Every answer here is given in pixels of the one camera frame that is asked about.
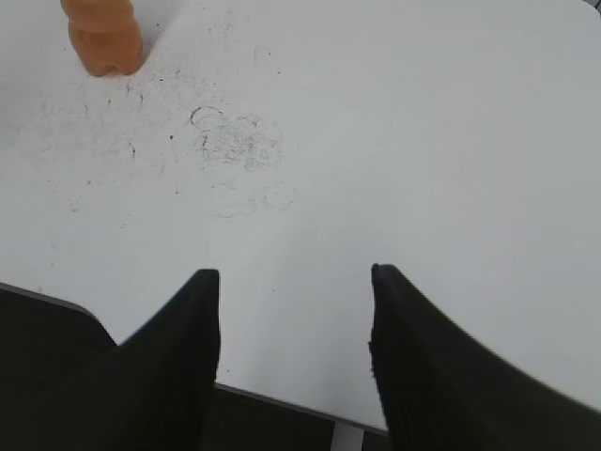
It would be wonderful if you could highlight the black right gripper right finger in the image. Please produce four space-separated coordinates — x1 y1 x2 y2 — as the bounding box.
369 264 600 450

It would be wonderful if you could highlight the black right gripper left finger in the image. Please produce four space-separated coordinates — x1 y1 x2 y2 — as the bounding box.
1 270 221 450

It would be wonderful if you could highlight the orange drink plastic bottle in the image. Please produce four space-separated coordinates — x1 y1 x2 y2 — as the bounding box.
60 0 143 76

